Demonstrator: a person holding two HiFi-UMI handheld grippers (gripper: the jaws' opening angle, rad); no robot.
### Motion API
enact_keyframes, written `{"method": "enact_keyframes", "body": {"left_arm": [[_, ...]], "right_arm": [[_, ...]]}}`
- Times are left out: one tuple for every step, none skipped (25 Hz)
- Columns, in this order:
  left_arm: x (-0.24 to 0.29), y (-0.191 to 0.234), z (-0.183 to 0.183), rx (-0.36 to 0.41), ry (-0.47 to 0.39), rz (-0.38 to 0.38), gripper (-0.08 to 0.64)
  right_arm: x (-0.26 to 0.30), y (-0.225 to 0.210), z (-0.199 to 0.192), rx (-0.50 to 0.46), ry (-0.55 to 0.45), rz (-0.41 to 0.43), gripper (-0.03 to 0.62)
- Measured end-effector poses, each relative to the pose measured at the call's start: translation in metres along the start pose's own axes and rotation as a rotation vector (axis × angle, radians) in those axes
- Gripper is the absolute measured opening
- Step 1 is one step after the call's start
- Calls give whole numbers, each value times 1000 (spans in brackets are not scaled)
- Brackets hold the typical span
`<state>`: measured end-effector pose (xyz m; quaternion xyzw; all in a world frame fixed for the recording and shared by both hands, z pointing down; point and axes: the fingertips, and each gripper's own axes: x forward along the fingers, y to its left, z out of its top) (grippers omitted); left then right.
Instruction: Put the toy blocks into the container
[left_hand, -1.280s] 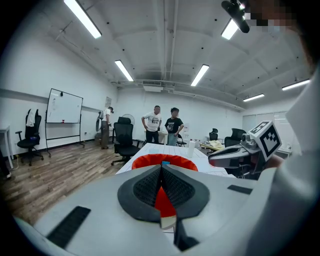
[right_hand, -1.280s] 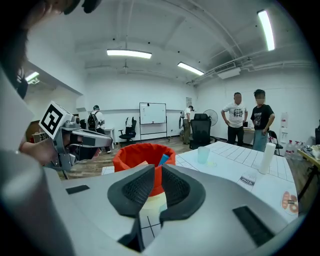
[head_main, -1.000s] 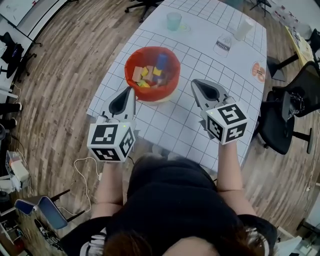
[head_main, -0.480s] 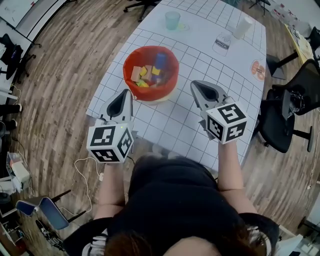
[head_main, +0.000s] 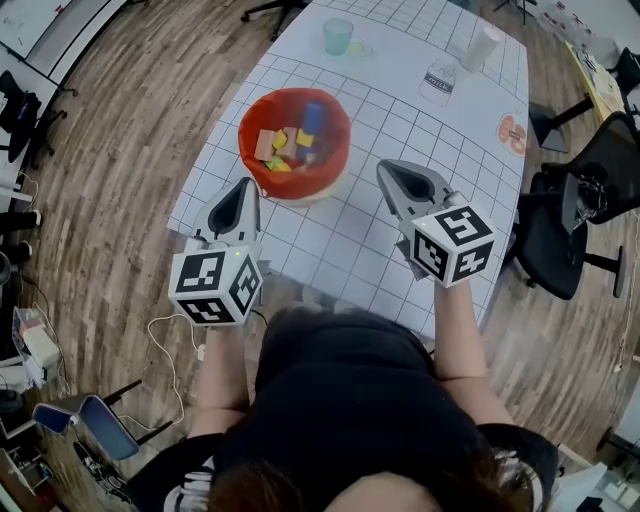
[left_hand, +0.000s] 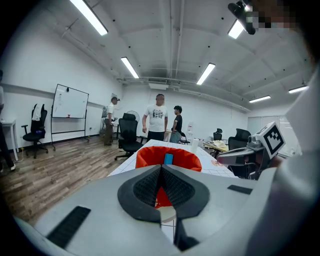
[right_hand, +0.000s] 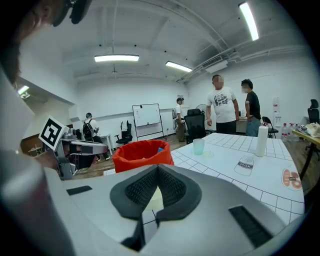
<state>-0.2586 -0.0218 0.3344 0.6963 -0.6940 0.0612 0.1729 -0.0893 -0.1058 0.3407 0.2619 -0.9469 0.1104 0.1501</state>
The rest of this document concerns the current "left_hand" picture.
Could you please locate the person's head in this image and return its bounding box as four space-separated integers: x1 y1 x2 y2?
245 3 299 34

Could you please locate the white garment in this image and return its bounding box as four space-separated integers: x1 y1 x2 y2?
31 103 44 122

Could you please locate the person's right forearm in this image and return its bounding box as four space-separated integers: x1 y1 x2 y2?
269 154 285 169

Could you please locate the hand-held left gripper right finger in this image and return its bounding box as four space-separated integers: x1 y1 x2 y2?
161 164 260 252

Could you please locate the white cylinder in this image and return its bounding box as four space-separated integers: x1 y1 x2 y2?
190 137 200 154

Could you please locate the black head-worn camera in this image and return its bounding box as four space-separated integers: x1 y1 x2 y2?
227 0 257 36

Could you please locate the white grid table mat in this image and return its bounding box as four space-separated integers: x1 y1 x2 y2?
107 138 239 244

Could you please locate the white rolling whiteboard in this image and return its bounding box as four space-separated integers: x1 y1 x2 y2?
50 83 91 151

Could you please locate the white side table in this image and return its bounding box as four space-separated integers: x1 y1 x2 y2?
0 118 20 162

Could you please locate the light wooden table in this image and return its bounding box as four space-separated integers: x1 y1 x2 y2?
202 140 230 154

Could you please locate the orange fabric storage basket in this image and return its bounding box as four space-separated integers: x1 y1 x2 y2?
135 145 203 210

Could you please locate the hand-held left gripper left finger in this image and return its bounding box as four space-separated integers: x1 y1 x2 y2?
33 163 181 256

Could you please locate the small black chair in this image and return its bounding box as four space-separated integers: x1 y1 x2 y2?
179 131 191 146

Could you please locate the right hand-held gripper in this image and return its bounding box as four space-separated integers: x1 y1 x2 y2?
216 121 286 166

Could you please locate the ceiling strip light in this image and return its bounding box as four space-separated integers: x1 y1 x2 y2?
120 56 140 80
288 85 310 95
248 94 272 104
227 18 248 40
195 62 217 86
69 0 109 37

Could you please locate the black mesh office chair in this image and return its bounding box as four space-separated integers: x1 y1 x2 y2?
114 112 148 162
212 127 224 142
227 127 271 181
20 103 49 160

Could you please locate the white ceiling air conditioner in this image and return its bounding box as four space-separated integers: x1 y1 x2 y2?
148 82 170 91

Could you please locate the standing fan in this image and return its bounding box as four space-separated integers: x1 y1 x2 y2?
125 109 141 124

